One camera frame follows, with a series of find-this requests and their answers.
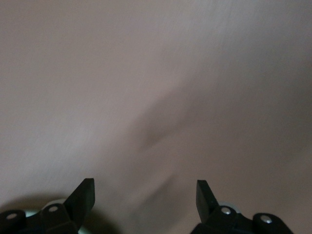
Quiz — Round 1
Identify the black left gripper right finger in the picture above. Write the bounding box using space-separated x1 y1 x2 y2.
195 179 247 234

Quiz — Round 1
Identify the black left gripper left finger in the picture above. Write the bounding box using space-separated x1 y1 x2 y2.
39 178 96 234

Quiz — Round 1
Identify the brown table cover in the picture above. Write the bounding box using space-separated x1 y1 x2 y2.
0 0 312 234

